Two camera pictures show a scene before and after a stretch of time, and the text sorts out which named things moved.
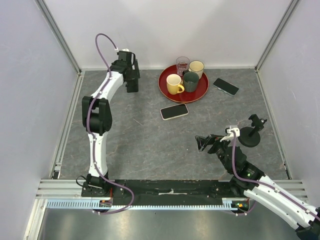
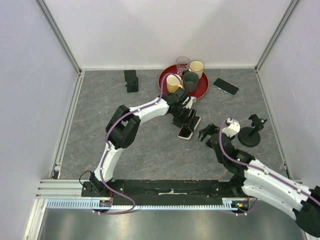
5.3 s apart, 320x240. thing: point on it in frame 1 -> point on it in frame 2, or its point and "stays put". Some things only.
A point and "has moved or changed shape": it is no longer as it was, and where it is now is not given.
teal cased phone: (226, 86) stays put
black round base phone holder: (249, 136) stays put
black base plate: (162, 190) stays put
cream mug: (197, 66) stays put
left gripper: (133, 74) -> (188, 122)
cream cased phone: (172, 111) has moved or changed shape
